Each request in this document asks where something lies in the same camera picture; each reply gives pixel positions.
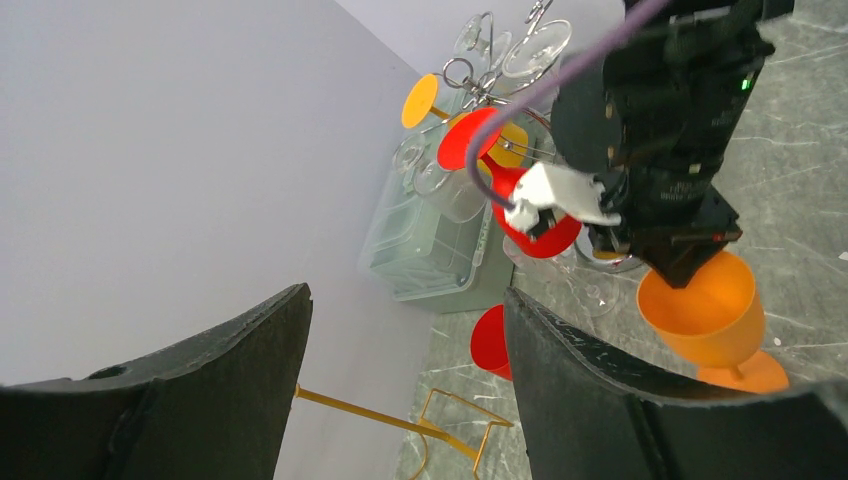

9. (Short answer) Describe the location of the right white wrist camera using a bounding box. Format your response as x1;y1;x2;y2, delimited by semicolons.
505;162;622;234

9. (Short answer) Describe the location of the gold wire glass rack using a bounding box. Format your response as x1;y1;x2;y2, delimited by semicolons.
294;384;515;479

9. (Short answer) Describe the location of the yellow goblet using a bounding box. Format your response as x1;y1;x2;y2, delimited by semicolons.
401;74;530;176

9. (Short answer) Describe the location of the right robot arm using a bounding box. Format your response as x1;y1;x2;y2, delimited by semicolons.
550;1;795;288

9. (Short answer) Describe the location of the silver wire glass rack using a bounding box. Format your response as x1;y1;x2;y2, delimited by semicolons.
468;1;643;273

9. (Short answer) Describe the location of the orange goblet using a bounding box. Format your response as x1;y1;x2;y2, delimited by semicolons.
636;251;790;394

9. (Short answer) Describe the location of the clear plastic storage box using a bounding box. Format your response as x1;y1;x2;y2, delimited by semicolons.
359;115;514;314

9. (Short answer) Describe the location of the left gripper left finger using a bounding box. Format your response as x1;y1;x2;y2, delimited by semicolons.
1;283;313;479

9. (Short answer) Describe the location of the red goblet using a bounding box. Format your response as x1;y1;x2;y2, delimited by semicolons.
469;304;512;381
437;107;582;258

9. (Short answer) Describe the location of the clear stemless glass front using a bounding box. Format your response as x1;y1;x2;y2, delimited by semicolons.
392;133;486;223

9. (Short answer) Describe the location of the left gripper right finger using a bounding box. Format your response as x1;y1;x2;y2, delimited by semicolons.
504;288;847;479

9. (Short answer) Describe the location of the clear glass with red dots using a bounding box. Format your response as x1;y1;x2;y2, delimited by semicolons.
502;237;620;317

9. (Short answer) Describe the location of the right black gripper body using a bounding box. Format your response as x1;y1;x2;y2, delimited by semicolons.
592;186;743;289

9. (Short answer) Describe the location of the red goblet back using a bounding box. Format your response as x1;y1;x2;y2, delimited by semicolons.
469;304;512;381

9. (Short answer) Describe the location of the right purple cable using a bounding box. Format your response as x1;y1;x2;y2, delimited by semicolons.
463;0;674;213

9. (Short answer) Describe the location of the clear ribbed wine glass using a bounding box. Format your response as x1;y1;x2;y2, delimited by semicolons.
452;11;513;70

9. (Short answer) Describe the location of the tall clear flute glass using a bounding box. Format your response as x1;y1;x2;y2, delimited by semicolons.
501;20;573;79

